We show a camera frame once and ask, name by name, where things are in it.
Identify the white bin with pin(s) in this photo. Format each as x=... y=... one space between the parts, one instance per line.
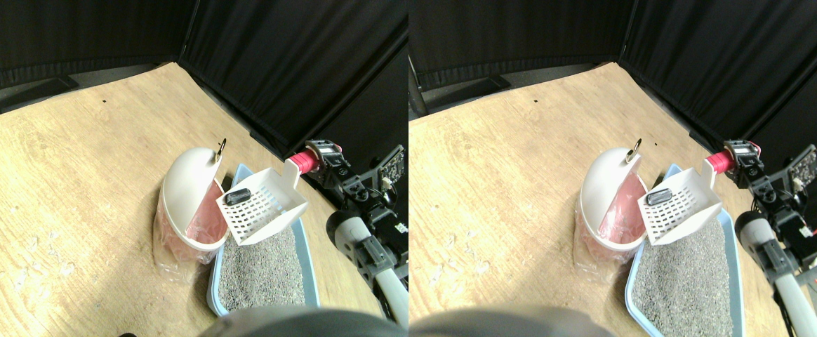
x=608 y=186
x=187 y=186

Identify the grey metal stand pole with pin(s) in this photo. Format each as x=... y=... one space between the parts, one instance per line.
x=417 y=91

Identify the black curtain stand pole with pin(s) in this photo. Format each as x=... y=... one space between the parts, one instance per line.
x=189 y=29
x=628 y=29

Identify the black lump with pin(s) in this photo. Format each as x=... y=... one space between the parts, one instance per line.
x=660 y=197
x=238 y=196

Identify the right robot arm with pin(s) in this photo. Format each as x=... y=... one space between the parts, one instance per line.
x=352 y=239
x=759 y=242

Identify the blue litter tray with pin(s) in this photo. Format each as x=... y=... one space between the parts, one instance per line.
x=689 y=281
x=268 y=274

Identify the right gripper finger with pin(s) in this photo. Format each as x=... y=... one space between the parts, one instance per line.
x=742 y=156
x=326 y=154

